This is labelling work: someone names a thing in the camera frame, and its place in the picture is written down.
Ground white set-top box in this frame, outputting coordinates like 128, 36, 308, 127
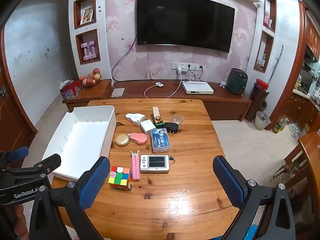
182, 81, 214, 95

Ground white wall outlet strip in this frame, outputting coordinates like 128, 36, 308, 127
171, 62, 203, 71

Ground black flat television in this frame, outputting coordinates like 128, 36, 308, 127
136, 0, 235, 53

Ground black power adapter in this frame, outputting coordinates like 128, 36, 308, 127
163, 122, 179, 136

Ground white charging pad with cable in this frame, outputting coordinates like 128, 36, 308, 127
144, 74, 182, 99

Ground dark green toaster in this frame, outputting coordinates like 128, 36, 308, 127
226, 68, 248, 95

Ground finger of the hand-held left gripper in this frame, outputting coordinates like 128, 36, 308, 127
0, 146, 30, 173
7, 154, 62, 180

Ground clear small plastic container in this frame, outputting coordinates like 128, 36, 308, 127
170, 113, 185, 125

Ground black plug cables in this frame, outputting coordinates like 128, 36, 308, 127
187, 65, 204, 82

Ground white square charger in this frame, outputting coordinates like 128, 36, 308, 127
139, 120, 155, 134

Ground white bucket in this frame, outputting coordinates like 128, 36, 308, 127
254, 111, 271, 131

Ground brown wooden television cabinet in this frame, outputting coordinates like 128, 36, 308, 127
62, 79, 252, 122

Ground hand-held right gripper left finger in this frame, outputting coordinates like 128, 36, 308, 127
29, 156, 111, 240

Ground person's left forearm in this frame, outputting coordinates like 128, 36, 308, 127
0, 204, 29, 240

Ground brown wooden chair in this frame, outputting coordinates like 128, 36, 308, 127
284, 130, 320, 240

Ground framed photo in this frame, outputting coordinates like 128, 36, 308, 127
80, 7, 94, 25

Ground brown wooden door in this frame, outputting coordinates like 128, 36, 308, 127
0, 27, 38, 153

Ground black television cable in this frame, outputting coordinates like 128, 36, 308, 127
112, 35, 138, 82

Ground pair of pink batteries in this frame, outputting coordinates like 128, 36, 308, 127
130, 150, 141, 182

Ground dark patterned canister red lid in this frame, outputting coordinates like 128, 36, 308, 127
245, 79, 270, 123

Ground yellow oil bottle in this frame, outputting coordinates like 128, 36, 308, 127
272, 116, 288, 133

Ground long sheathed sword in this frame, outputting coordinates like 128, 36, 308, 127
267, 45, 284, 84

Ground gold round compact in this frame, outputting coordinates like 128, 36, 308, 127
115, 133, 130, 147

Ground white handheld screen device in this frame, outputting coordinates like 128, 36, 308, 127
140, 155, 175, 173

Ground multicoloured puzzle cube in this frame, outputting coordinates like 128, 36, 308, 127
108, 166, 132, 191

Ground clear box with blue label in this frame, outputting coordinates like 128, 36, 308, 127
150, 127, 171, 153

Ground pink dumbbell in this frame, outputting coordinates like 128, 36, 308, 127
88, 40, 98, 59
81, 42, 90, 62

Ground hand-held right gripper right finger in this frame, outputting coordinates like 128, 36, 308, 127
212, 155, 296, 240

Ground white curved plastic device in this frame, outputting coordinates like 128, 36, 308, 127
125, 113, 146, 126

